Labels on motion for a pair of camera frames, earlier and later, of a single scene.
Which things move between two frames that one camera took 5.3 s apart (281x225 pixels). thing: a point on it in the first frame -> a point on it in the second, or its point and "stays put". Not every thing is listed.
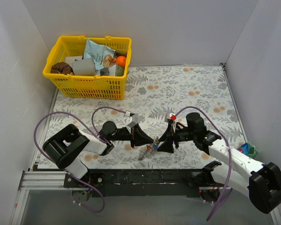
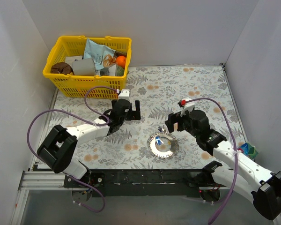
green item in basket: [119, 71] stays put
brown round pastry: [61, 67] stays put
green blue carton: [248, 149] stays put
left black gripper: [132, 136] -> [133, 116]
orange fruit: [121, 61] stays put
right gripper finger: [167, 146] -> [173, 118]
